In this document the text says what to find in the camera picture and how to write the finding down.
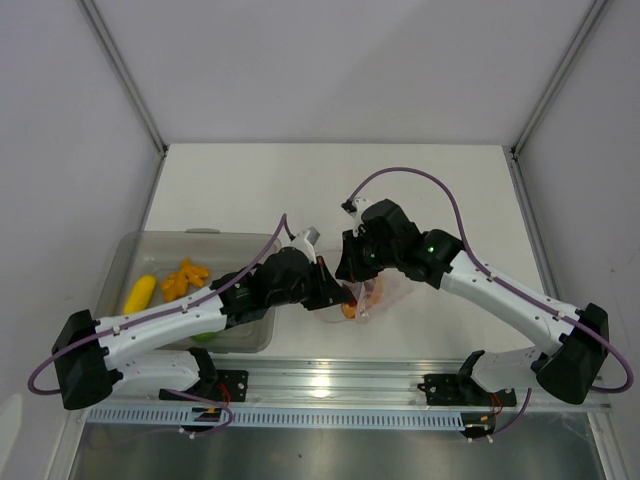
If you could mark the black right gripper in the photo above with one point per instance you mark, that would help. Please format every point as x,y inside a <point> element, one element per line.
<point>350,268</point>

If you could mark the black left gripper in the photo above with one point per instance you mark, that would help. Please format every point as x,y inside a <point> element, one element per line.
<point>328,291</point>

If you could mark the orange red toy hot dog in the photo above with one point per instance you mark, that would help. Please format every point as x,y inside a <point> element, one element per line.
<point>366,295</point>

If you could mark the clear pink zip top bag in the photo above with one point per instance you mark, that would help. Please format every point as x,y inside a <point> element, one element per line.
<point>396,288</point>

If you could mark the green toy lime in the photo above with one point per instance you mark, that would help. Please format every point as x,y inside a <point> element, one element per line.
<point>203,337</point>

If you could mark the yellow toy fruit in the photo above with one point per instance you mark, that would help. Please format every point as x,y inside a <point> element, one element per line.
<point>140,295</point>

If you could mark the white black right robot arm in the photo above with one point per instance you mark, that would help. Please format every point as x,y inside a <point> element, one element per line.
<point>563,360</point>

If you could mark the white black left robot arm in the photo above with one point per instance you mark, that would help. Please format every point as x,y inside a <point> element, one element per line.
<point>90,354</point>

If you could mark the orange toy food piece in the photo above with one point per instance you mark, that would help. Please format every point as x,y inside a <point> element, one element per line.
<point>177,284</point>

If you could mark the clear grey plastic bin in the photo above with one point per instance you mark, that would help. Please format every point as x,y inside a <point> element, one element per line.
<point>159,253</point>

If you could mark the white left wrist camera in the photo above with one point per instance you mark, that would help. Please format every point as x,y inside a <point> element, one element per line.
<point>306,239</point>

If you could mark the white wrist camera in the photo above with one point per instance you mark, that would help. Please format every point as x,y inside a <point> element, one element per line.
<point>306,239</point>
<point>355,208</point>

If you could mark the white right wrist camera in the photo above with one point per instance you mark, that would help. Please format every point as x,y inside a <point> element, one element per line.
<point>355,208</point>

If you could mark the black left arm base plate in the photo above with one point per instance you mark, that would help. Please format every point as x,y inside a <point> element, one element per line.
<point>232,386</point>

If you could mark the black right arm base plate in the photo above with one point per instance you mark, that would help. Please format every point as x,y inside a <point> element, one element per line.
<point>454,390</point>

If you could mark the white slotted cable duct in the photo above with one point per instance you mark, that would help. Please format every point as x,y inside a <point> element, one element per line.
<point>194,416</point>

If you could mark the right aluminium frame post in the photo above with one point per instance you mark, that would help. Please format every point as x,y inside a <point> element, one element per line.
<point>577,45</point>

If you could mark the aluminium frame post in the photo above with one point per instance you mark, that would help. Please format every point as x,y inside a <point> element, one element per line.
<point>117,63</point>
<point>577,45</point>

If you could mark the left aluminium frame post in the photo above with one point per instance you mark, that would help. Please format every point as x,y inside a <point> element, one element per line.
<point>117,63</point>

